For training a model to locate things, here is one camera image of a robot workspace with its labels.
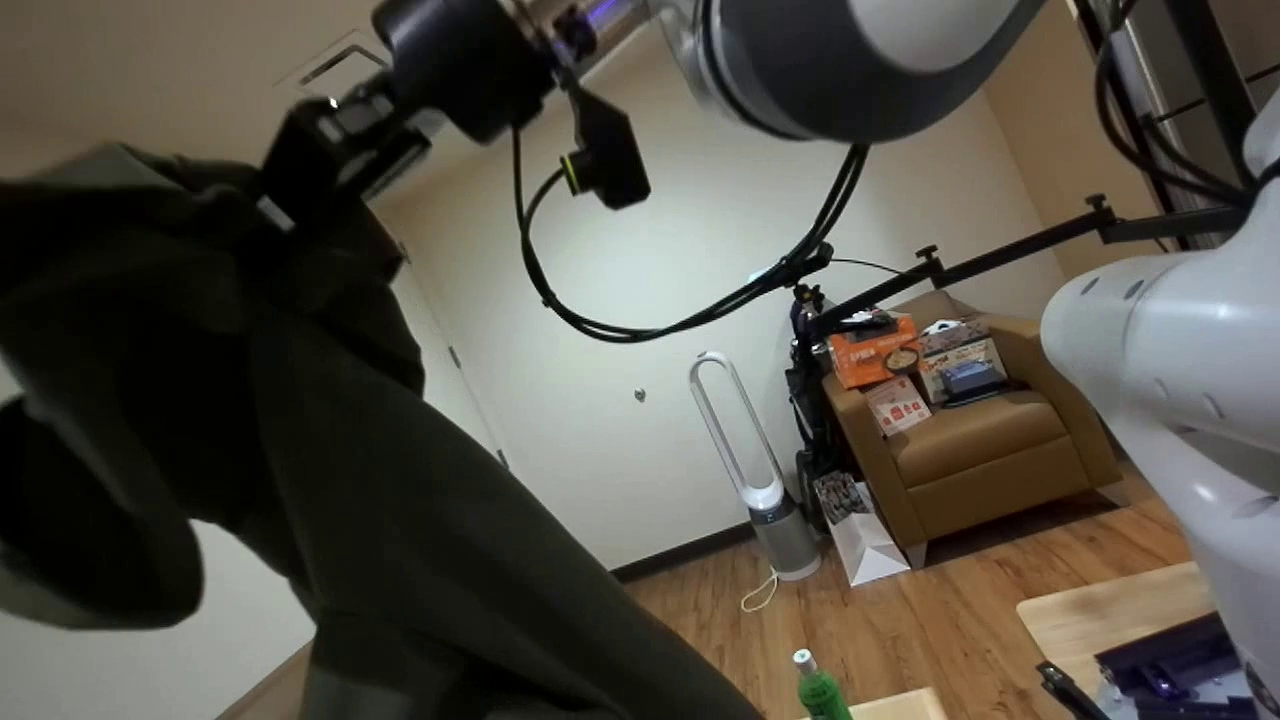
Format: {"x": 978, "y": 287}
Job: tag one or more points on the brown armchair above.
{"x": 983, "y": 457}

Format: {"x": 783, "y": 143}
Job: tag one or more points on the orange box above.
{"x": 872, "y": 348}

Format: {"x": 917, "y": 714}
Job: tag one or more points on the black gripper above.
{"x": 466, "y": 63}

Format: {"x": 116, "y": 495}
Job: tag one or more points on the red white box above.
{"x": 897, "y": 405}

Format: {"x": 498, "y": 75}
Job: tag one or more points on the green bottle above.
{"x": 816, "y": 688}

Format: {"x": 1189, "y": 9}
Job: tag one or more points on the white tower fan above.
{"x": 755, "y": 466}

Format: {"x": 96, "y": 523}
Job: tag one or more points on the dark green cloth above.
{"x": 191, "y": 358}

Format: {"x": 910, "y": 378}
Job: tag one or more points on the white paper bag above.
{"x": 862, "y": 542}

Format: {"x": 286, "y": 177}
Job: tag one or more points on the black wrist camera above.
{"x": 607, "y": 158}

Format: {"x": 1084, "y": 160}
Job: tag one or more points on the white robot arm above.
{"x": 1176, "y": 353}

